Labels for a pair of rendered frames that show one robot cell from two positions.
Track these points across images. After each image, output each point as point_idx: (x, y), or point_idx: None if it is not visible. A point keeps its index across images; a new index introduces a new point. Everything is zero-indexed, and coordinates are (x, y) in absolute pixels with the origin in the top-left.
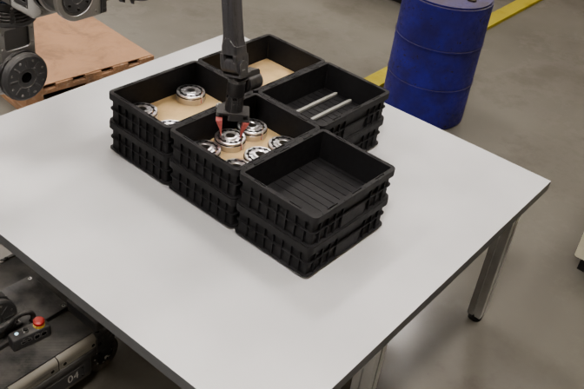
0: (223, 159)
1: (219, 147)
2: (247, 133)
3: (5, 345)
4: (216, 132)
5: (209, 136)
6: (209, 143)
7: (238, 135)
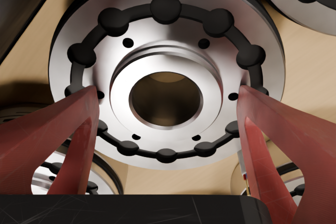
0: (143, 171)
1: (108, 193)
2: (314, 29)
3: None
4: (54, 59)
5: (13, 36)
6: (48, 174)
7: (230, 84)
